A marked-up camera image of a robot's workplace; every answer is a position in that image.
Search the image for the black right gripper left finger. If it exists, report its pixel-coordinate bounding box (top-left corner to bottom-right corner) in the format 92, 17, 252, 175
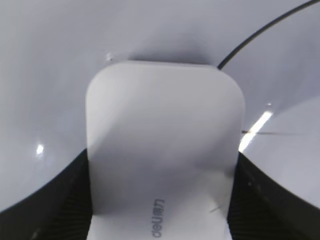
0, 149, 93, 240

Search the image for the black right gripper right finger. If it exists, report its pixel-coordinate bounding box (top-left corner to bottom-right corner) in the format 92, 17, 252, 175
227, 153, 320, 240

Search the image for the white rectangular board eraser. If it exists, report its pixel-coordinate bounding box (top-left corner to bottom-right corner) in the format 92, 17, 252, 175
85, 61, 245, 240

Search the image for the white board with grey frame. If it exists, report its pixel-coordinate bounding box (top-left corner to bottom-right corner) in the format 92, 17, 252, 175
0, 0, 320, 210

